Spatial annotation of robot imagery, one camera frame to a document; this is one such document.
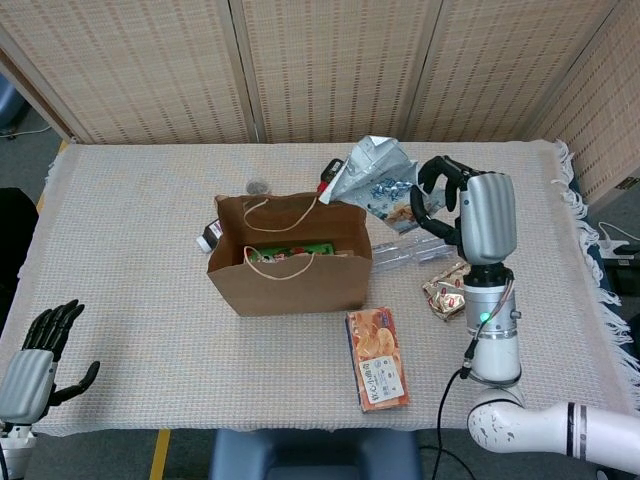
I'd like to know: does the blue undercloth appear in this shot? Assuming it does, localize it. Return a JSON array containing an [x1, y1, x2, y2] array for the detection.
[[562, 172, 621, 301]]

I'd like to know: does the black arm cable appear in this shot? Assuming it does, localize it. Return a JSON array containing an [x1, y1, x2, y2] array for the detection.
[[435, 339, 482, 480]]

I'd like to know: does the bamboo folding screen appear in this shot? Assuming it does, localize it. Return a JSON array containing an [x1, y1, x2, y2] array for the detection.
[[0, 0, 640, 207]]

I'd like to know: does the gold red snack packet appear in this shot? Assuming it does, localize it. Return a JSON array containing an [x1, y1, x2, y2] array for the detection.
[[421, 262, 472, 321]]

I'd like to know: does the black bottle red cap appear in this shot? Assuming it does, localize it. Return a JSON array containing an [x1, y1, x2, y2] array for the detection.
[[317, 158, 350, 195]]

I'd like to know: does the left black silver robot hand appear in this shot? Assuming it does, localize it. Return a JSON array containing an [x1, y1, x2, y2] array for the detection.
[[0, 299, 101, 424]]

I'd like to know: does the cream woven tablecloth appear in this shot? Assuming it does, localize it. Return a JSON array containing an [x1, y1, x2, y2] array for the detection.
[[0, 139, 640, 439]]

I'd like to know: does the orange cookie box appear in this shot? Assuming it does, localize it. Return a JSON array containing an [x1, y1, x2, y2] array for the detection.
[[344, 307, 411, 414]]

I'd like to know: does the white power strip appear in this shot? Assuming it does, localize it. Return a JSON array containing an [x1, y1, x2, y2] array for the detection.
[[596, 222, 635, 260]]

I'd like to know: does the brown paper bag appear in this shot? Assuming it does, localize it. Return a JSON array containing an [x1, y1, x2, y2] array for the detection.
[[206, 192, 374, 317]]

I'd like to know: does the clear plastic water bottle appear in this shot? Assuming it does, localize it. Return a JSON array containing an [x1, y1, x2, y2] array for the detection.
[[370, 233, 464, 272]]

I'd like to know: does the silver snack pouch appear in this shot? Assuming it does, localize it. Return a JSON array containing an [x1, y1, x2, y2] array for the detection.
[[319, 134, 445, 236]]

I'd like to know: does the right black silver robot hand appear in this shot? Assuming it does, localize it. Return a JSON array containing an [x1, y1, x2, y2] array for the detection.
[[409, 155, 519, 266]]

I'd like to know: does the green chips can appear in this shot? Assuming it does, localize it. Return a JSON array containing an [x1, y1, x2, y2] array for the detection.
[[246, 241, 336, 263]]

